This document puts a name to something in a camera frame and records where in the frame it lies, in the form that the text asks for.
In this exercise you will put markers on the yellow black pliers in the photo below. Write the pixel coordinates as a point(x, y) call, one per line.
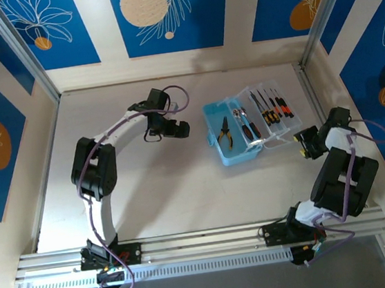
point(224, 123)

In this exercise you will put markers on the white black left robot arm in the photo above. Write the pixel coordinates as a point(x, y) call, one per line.
point(124, 125)

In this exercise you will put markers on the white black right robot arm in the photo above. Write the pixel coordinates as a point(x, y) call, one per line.
point(343, 182)

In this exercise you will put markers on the blue wall panel beige circle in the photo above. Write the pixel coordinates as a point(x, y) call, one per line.
point(200, 28)

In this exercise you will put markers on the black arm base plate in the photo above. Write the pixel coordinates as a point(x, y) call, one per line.
point(133, 253)
point(276, 235)

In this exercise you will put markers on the aluminium corner post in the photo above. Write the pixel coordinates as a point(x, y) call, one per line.
point(22, 55)
point(324, 14)

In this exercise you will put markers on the aluminium rail frame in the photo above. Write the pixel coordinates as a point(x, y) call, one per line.
point(207, 244)

